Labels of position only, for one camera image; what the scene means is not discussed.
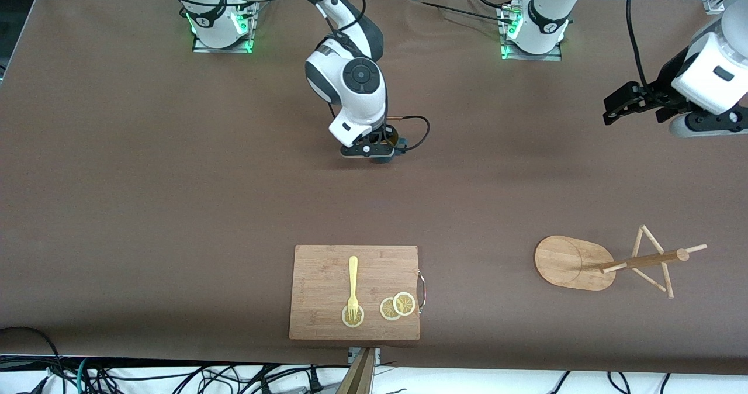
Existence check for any teal cup with handle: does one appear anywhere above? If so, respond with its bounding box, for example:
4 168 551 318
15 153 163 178
368 125 407 165

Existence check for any wooden cup rack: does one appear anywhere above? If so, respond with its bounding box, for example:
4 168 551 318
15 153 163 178
534 225 708 299

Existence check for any yellow plastic fork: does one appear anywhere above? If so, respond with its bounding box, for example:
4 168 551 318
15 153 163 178
347 256 359 322

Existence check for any wooden cutting board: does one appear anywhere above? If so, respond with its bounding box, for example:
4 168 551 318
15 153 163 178
289 244 427 341

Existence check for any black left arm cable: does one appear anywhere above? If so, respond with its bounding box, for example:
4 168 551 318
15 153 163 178
626 0 661 91

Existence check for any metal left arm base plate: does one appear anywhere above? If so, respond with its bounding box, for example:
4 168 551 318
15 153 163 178
497 5 563 61

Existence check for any long black table cable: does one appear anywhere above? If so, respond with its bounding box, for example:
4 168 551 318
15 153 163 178
403 0 515 26

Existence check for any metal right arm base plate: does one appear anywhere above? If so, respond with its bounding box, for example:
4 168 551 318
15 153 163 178
192 0 259 54

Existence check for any wooden beam with metal bracket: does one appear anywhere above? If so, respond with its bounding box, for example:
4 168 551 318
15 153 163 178
336 347 380 394

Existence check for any black looped floor cable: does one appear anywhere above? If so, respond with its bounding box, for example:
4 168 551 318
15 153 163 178
0 326 62 394

